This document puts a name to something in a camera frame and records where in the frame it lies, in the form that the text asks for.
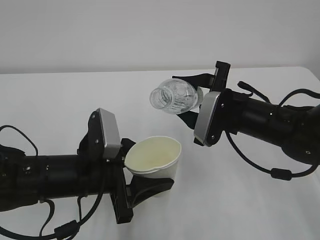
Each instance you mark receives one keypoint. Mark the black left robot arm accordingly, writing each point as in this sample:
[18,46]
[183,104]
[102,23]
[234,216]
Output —
[25,180]

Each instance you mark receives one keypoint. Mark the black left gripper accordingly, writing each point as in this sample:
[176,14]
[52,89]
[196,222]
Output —
[110,174]

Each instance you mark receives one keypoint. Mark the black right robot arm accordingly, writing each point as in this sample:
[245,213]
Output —
[295,129]

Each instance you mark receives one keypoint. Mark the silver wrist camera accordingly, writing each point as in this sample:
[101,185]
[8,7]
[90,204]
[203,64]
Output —
[110,134]
[204,118]

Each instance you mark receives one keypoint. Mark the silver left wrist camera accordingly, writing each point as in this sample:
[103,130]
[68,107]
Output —
[110,134]

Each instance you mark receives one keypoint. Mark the white paper cup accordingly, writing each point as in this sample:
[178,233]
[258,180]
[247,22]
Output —
[154,157]

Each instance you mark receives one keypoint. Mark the clear green-label water bottle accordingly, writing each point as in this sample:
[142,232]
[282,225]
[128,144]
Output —
[176,96]

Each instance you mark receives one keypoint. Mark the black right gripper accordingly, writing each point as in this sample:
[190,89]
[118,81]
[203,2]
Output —
[216,82]

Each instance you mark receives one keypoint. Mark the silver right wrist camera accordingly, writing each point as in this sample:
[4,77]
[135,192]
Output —
[204,118]

